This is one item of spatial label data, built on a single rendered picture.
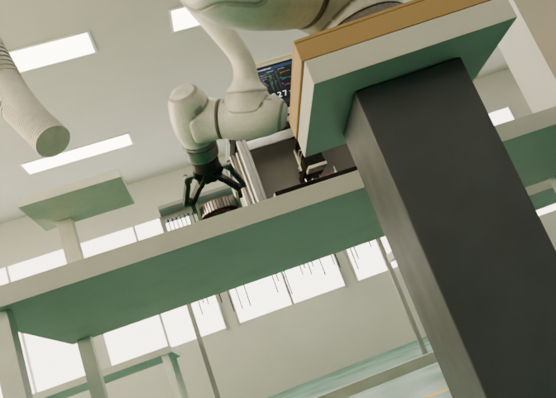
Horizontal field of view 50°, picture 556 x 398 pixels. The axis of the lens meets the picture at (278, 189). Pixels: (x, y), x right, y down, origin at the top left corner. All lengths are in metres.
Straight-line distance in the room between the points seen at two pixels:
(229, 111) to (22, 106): 1.57
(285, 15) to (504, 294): 0.53
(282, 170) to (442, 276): 1.26
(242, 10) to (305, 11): 0.11
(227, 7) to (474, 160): 0.43
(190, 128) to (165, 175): 7.12
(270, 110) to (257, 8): 0.53
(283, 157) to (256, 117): 0.66
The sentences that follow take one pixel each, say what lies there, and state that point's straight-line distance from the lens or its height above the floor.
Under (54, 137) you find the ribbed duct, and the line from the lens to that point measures 2.79.
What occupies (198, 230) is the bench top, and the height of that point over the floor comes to 0.73.
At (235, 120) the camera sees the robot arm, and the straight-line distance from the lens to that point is 1.45.
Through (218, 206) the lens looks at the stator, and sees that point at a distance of 1.69.
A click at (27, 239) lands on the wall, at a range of 8.72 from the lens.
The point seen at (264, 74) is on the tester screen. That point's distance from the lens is 2.08.
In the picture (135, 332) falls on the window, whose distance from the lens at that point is 8.20.
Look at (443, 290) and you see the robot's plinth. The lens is 0.88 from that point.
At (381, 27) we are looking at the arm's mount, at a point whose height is 0.76.
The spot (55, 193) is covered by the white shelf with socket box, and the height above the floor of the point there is 1.18.
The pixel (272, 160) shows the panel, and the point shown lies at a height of 1.01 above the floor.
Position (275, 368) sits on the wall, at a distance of 8.12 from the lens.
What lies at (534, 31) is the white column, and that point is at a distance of 5.95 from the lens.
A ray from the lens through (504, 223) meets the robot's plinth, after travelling 0.93.
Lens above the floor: 0.37
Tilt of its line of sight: 15 degrees up
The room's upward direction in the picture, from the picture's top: 21 degrees counter-clockwise
